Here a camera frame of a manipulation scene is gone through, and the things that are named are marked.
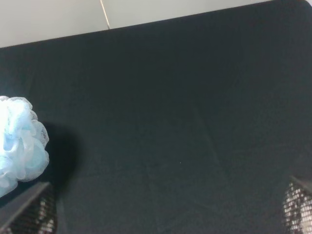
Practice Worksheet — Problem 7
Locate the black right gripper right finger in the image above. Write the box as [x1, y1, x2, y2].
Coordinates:
[283, 176, 312, 234]

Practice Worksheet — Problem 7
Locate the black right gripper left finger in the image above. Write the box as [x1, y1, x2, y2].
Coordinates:
[0, 182, 58, 234]

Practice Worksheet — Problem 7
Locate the light blue mesh bath loofah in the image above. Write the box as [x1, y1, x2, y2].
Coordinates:
[0, 96, 49, 197]

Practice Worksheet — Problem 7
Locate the black tablecloth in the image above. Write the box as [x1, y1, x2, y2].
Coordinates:
[0, 0, 312, 234]

